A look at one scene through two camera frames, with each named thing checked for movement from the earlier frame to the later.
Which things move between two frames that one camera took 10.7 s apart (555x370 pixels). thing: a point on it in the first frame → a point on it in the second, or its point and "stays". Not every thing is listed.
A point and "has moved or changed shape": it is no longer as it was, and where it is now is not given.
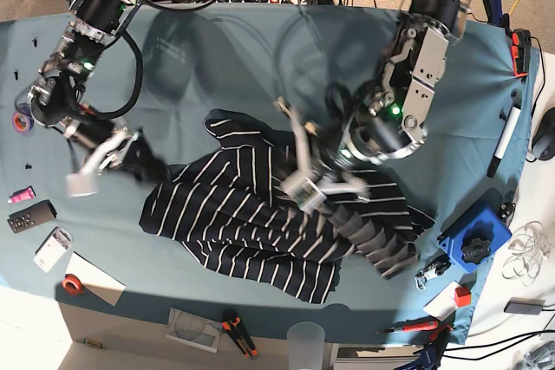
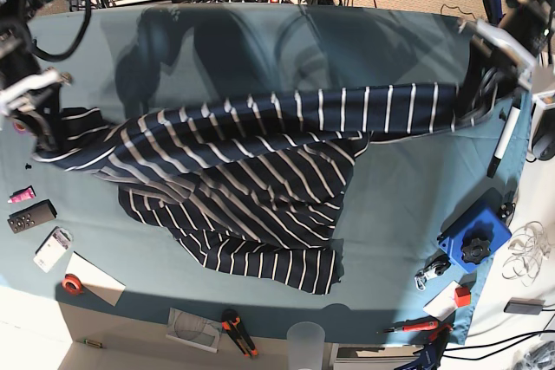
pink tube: x=18 y=196 stays
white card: x=443 y=304 stays
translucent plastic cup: x=305 y=347 stays
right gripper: x=308 y=187 → x=487 y=39
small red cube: x=462 y=296 stays
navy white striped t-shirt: x=230 y=207 has moved or changed shape
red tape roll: x=72 y=284 stays
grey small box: x=519 y=305 stays
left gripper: x=121 y=146 → x=47 y=122
